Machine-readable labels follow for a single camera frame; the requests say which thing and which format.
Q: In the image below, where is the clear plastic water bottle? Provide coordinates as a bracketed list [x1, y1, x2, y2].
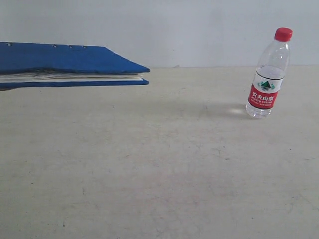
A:
[246, 27, 293, 119]

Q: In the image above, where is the blue ring binder notebook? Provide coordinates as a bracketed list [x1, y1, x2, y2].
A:
[0, 42, 150, 90]

